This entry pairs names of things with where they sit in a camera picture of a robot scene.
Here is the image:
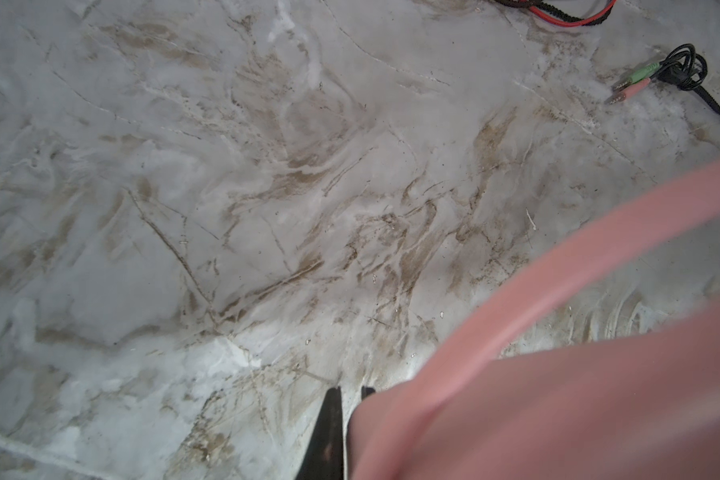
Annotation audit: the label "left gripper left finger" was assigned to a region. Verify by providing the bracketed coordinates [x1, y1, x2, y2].
[295, 387, 344, 480]

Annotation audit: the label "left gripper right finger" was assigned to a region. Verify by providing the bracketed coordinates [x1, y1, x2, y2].
[361, 386, 376, 400]

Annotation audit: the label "pink headphones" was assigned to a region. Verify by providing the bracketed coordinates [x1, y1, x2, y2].
[349, 161, 720, 479]

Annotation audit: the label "black headphone cable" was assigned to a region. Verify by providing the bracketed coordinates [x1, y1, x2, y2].
[491, 0, 720, 126]

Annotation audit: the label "red cable loop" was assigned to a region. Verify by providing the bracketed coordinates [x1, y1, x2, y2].
[515, 0, 618, 28]

